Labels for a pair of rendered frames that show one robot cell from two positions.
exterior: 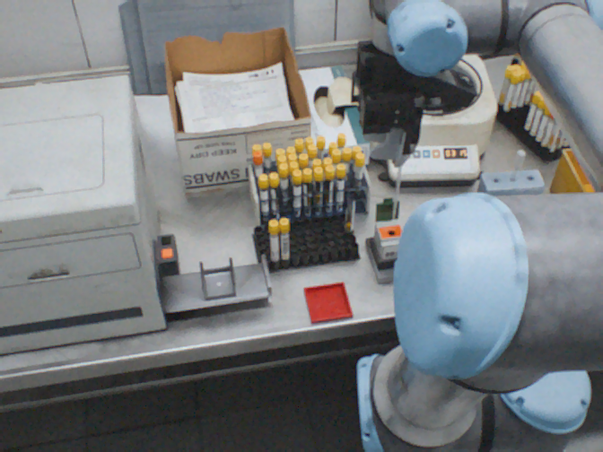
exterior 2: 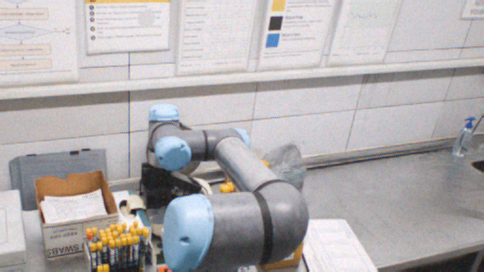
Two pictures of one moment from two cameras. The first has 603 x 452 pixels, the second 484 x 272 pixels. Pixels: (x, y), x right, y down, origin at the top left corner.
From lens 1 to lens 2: 0.30 m
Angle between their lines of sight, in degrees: 21
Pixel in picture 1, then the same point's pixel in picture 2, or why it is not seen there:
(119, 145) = (15, 222)
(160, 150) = (30, 239)
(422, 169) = not seen: hidden behind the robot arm
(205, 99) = (58, 209)
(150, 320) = not seen: outside the picture
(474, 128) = not seen: hidden behind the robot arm
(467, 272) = (189, 218)
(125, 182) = (19, 239)
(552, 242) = (221, 206)
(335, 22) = (129, 168)
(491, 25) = (200, 147)
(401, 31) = (161, 150)
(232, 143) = (75, 229)
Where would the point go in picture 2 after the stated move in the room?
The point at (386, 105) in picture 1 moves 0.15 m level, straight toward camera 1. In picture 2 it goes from (157, 193) to (154, 229)
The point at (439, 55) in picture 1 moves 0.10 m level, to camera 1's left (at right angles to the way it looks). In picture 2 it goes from (179, 161) to (133, 161)
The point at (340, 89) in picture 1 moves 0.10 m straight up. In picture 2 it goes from (133, 199) to (133, 176)
